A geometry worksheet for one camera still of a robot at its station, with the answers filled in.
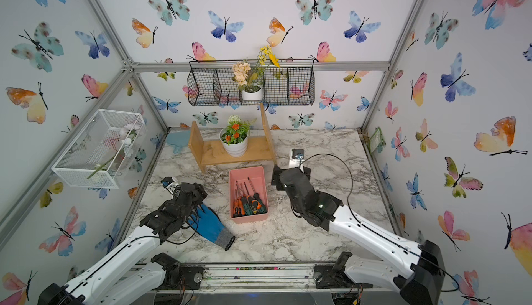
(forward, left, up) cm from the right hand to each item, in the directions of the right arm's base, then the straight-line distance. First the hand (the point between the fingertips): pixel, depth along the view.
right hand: (287, 164), depth 73 cm
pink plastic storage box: (+12, +14, -28) cm, 34 cm away
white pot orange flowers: (+17, +22, -4) cm, 28 cm away
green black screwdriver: (-1, +12, -25) cm, 28 cm away
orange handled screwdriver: (-5, +20, -23) cm, 31 cm away
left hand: (-3, +34, -14) cm, 37 cm away
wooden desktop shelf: (+19, +38, -19) cm, 46 cm away
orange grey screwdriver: (-5, +12, -22) cm, 26 cm away
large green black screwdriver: (-4, +17, -24) cm, 30 cm away
